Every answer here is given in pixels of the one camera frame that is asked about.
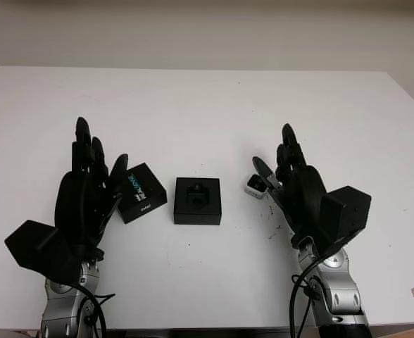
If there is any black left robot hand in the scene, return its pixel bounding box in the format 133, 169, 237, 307
54, 116, 130, 263

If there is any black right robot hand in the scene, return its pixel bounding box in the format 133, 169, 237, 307
251, 123, 334, 249

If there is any small silver depth camera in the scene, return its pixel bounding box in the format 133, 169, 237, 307
244, 175, 267, 200

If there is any black box lid RealSense print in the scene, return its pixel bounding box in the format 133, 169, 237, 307
117, 162, 168, 225

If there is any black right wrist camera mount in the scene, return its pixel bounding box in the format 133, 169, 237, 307
320, 185, 372, 255

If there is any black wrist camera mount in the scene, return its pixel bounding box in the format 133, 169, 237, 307
4, 220, 80, 283
320, 185, 372, 255

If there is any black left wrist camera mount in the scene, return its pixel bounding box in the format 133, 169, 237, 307
4, 220, 80, 283

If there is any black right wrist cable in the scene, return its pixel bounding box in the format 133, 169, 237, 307
289, 246, 339, 338

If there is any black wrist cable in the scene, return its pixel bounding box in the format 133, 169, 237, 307
75, 284, 116, 338
289, 246, 339, 338

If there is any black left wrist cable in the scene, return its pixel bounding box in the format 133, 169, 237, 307
75, 284, 116, 338

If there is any black camera box base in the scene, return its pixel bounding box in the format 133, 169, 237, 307
172, 177, 222, 226

